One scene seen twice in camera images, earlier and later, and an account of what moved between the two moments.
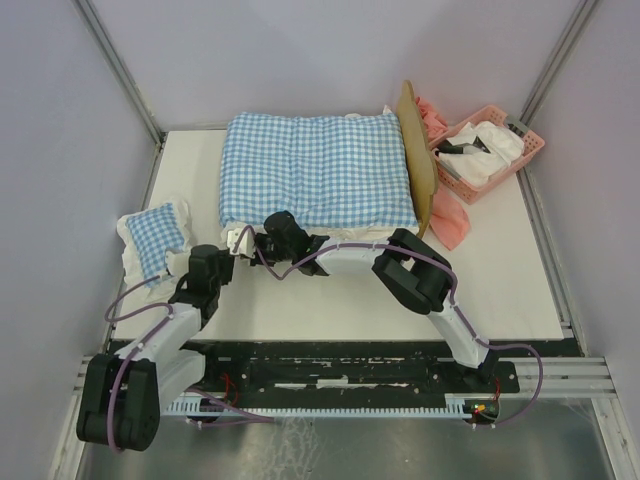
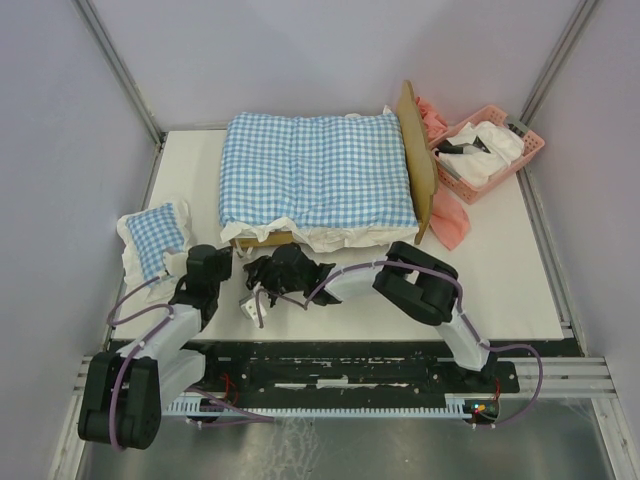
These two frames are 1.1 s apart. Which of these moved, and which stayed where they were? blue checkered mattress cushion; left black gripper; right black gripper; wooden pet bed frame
Moved: right black gripper
Stayed: left black gripper; wooden pet bed frame; blue checkered mattress cushion
